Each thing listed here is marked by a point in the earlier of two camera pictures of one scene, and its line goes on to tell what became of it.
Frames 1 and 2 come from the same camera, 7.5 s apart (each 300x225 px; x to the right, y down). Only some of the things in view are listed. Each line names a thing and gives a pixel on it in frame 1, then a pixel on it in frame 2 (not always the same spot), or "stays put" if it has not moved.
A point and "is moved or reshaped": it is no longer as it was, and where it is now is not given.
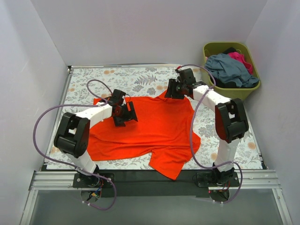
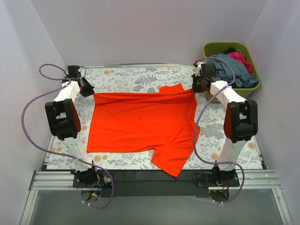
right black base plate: [223, 179] stays put
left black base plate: [83, 181] stays put
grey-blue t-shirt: [226, 68] stays put
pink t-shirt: [240, 57] stays put
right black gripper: [172, 88] → [195, 86]
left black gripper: [128, 112] → [86, 88]
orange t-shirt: [164, 133] is moved or reshaped
